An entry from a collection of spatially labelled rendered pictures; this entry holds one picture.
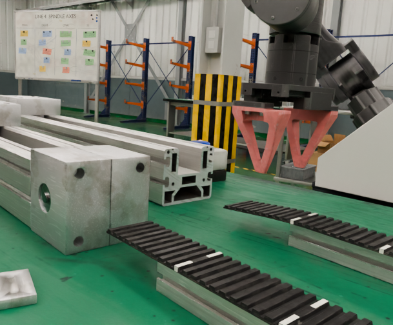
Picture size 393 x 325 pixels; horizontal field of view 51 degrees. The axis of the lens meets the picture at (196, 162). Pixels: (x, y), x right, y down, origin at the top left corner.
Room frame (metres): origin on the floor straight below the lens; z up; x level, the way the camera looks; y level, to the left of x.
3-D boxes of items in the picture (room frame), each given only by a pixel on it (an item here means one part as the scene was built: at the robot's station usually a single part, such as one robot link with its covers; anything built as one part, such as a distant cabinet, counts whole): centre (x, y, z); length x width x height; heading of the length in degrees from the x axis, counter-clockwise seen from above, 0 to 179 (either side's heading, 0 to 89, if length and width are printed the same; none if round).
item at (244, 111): (0.47, -0.08, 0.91); 0.07 x 0.07 x 0.09; 43
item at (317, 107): (0.51, -0.12, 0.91); 0.07 x 0.07 x 0.09; 43
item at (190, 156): (0.91, 0.28, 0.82); 0.80 x 0.10 x 0.09; 43
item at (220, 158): (0.79, 0.00, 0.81); 0.10 x 0.08 x 0.06; 133
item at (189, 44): (10.99, 1.73, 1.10); 3.30 x 0.90 x 2.20; 49
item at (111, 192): (0.46, 0.11, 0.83); 0.12 x 0.09 x 0.10; 133
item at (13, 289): (0.31, 0.14, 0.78); 0.05 x 0.03 x 0.01; 29
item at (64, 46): (6.24, 2.13, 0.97); 1.51 x 0.50 x 1.95; 69
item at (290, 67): (0.49, -0.10, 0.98); 0.10 x 0.07 x 0.07; 133
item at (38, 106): (1.10, 0.45, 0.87); 0.16 x 0.11 x 0.07; 43
